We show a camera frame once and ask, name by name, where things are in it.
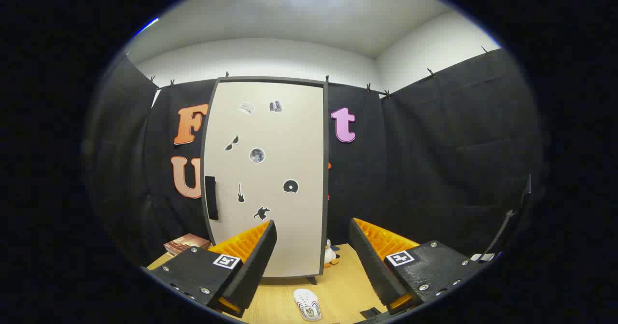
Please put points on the dark grey shoe cabinet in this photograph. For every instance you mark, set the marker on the dark grey shoe cabinet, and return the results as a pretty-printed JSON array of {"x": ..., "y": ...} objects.
[{"x": 326, "y": 169}]

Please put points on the dark monitor on stand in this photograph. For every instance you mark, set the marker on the dark monitor on stand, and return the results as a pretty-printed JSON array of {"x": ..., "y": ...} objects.
[{"x": 502, "y": 232}]

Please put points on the ceiling light panel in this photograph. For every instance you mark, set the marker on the ceiling light panel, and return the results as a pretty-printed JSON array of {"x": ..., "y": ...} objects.
[{"x": 147, "y": 25}]

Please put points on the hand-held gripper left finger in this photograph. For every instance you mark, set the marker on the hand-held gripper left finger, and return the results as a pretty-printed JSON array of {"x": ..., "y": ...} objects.
[{"x": 256, "y": 271}]

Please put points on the black backdrop cloth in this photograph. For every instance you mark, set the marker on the black backdrop cloth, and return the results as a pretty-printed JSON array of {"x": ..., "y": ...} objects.
[{"x": 434, "y": 160}]

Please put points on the black table clamp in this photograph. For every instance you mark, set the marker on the black table clamp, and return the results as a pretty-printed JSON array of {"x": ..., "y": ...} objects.
[{"x": 371, "y": 313}]

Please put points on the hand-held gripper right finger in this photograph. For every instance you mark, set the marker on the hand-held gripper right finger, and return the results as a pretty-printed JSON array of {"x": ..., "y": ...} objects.
[{"x": 374, "y": 271}]

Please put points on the white papers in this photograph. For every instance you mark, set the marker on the white papers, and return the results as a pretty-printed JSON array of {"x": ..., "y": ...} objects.
[{"x": 483, "y": 257}]

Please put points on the white striped canvas shoe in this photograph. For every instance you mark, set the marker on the white striped canvas shoe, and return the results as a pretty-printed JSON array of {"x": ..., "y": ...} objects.
[{"x": 306, "y": 302}]

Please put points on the brown hardcover book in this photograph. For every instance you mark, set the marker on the brown hardcover book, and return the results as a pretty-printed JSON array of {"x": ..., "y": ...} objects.
[{"x": 188, "y": 242}]

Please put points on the penguin plush toy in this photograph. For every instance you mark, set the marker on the penguin plush toy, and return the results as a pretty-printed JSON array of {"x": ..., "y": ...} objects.
[{"x": 330, "y": 255}]

